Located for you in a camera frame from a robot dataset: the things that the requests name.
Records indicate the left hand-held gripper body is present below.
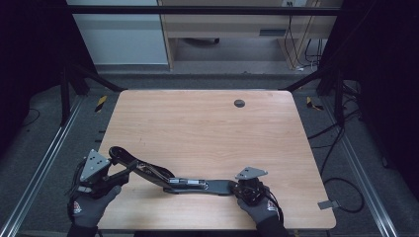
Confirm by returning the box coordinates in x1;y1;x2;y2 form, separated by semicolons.
75;148;129;198

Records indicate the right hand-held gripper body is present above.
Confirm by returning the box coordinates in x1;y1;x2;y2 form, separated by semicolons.
234;166;269;206

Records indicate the black stapler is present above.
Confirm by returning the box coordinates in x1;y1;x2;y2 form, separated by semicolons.
108;145;238;197

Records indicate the person's right hand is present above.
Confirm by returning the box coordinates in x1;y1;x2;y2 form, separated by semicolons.
236;197;281;225

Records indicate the person's left hand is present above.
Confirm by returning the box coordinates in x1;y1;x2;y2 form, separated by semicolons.
67;186;123;227

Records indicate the yellow black striped tape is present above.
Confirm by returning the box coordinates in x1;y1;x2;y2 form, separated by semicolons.
94;95;109;114

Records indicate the black metal stand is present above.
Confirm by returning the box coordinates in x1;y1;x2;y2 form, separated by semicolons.
283;67;347;127
58;63;126;126

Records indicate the grey tape piece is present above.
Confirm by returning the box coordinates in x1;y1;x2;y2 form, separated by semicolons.
317;199;340;210

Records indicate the yellow clamp right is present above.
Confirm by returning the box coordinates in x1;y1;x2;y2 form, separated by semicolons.
305;96;324;112

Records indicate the white cabinet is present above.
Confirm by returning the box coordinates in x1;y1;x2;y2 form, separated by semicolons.
67;0;170;66

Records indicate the light wooden desk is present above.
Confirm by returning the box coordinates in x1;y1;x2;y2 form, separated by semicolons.
157;0;342;71

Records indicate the left hand-held gripper cable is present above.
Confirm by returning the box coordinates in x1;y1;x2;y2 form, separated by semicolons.
67;159;87;197

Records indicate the hand-held gripper cable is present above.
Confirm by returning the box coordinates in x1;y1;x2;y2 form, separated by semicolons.
263;189;285;225
67;159;87;197

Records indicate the right hand-held gripper cable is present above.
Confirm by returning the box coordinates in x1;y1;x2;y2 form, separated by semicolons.
263;189;285;225

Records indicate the aluminium floor rail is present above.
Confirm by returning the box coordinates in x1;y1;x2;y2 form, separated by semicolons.
0;95;85;237
320;97;399;237

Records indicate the thin black floor cable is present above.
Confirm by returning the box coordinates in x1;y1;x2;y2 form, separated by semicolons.
18;108;42;128

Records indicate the black looped floor cable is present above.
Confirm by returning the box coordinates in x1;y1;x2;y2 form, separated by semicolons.
307;108;366;214

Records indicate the bundle of hanging cables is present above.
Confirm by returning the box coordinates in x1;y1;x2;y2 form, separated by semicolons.
285;1;325;72

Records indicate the black horizontal frame bar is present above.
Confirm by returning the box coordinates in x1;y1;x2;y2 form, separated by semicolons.
67;4;342;17

